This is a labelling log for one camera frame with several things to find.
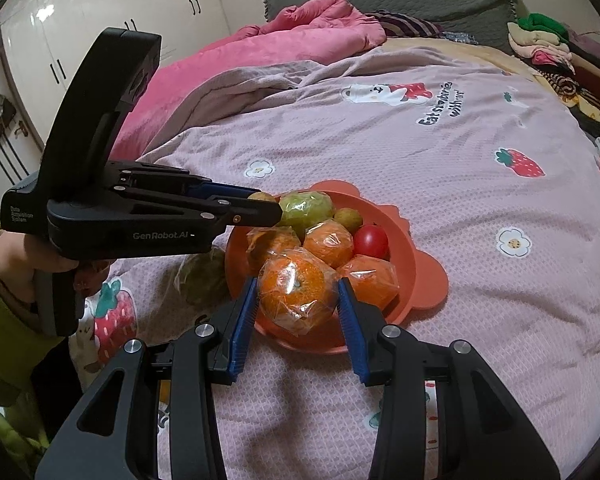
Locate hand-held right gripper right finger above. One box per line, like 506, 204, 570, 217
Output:
336, 276, 561, 480

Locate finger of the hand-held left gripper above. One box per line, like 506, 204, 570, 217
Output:
115, 192, 284, 228
105, 161, 261, 201

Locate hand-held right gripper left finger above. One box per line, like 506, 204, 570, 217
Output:
35, 275, 260, 480

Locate plastic-wrapped orange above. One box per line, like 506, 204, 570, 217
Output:
257, 247, 340, 338
337, 255, 400, 311
303, 220, 355, 268
246, 226, 301, 273

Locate orange-red plate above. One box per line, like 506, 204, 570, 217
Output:
225, 179, 450, 356

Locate red tomato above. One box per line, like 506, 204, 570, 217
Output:
352, 224, 391, 261

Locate person's left forearm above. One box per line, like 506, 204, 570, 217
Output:
0, 220, 68, 403

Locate person's left hand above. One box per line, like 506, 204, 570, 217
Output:
0, 231, 113, 303

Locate plastic-wrapped green fruit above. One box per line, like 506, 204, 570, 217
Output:
174, 252, 228, 308
279, 190, 336, 228

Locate brown handbag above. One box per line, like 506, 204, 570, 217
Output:
0, 95, 18, 127

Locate pink quilt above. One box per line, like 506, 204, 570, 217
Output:
111, 0, 387, 161

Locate white wardrobe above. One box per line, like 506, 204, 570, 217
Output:
0, 0, 231, 161

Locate striped pillow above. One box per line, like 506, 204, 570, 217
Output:
377, 12, 443, 38

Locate yellow-green garment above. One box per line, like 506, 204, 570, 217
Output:
0, 400, 51, 456

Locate dark floral cloth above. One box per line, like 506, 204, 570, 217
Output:
440, 31, 481, 46

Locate grey headboard cover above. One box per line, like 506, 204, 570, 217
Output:
260, 0, 520, 56

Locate beige bed sheet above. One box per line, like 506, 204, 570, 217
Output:
380, 37, 536, 78

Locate pile of folded clothes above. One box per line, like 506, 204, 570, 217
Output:
507, 12, 600, 138

